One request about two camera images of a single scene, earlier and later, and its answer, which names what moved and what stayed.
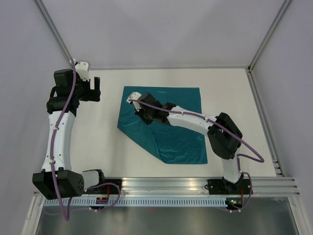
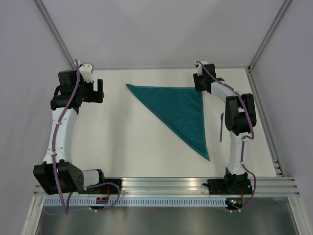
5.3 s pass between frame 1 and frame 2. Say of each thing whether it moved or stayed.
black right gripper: moved
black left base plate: stayed
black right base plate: stayed
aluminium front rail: stayed
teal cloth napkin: moved
